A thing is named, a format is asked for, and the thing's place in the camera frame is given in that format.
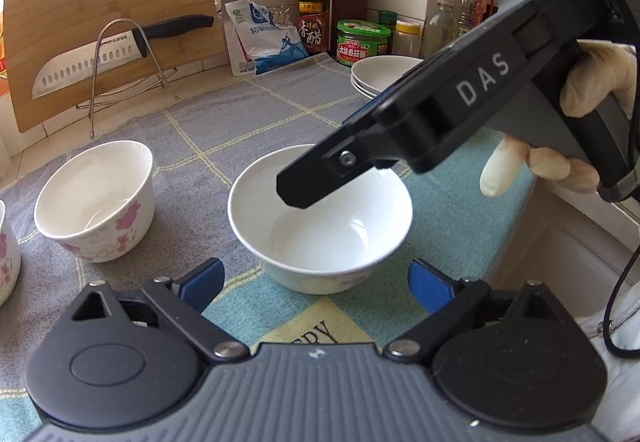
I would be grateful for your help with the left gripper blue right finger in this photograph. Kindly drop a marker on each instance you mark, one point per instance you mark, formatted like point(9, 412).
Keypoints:
point(452, 306)

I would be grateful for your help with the green cap small jar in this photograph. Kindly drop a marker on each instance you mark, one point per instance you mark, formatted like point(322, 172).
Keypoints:
point(388, 19)

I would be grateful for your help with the right gloved hand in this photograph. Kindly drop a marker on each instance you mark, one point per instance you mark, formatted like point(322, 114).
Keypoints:
point(606, 69)

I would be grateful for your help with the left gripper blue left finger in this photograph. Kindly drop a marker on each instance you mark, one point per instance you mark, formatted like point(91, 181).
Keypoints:
point(181, 303)

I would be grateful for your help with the dark vinegar bottle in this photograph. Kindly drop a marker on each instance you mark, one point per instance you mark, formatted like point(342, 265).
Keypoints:
point(314, 25)

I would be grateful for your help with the white plate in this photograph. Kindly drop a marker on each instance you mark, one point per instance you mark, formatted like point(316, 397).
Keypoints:
point(371, 76)

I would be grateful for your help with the binder clips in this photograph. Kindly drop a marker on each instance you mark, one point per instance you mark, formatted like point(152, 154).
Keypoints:
point(282, 14)

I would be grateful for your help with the bamboo cutting board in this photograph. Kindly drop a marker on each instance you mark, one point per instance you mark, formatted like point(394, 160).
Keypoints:
point(36, 31)

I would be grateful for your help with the cooking oil bottle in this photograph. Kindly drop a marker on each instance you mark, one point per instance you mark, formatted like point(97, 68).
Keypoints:
point(475, 12)

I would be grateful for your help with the green lid sauce jar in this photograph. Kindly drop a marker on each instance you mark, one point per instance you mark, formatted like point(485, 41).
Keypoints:
point(358, 39)

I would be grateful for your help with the santoku knife black handle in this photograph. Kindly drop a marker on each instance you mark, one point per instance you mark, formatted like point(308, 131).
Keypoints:
point(72, 66)

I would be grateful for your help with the yellow lid spice jar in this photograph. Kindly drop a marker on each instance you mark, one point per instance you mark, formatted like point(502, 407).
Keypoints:
point(407, 39)

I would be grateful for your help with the clear bottle red cap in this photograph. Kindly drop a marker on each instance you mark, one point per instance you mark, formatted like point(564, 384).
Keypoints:
point(440, 28)

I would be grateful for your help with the white floral bowl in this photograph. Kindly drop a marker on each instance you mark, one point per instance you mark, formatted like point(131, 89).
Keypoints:
point(10, 257)
point(99, 204)
point(329, 247)

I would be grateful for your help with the white blue salt bag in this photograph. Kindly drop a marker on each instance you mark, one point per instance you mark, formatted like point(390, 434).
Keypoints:
point(256, 42)

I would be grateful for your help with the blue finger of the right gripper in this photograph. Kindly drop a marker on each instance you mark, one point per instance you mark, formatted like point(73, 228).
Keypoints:
point(332, 163)

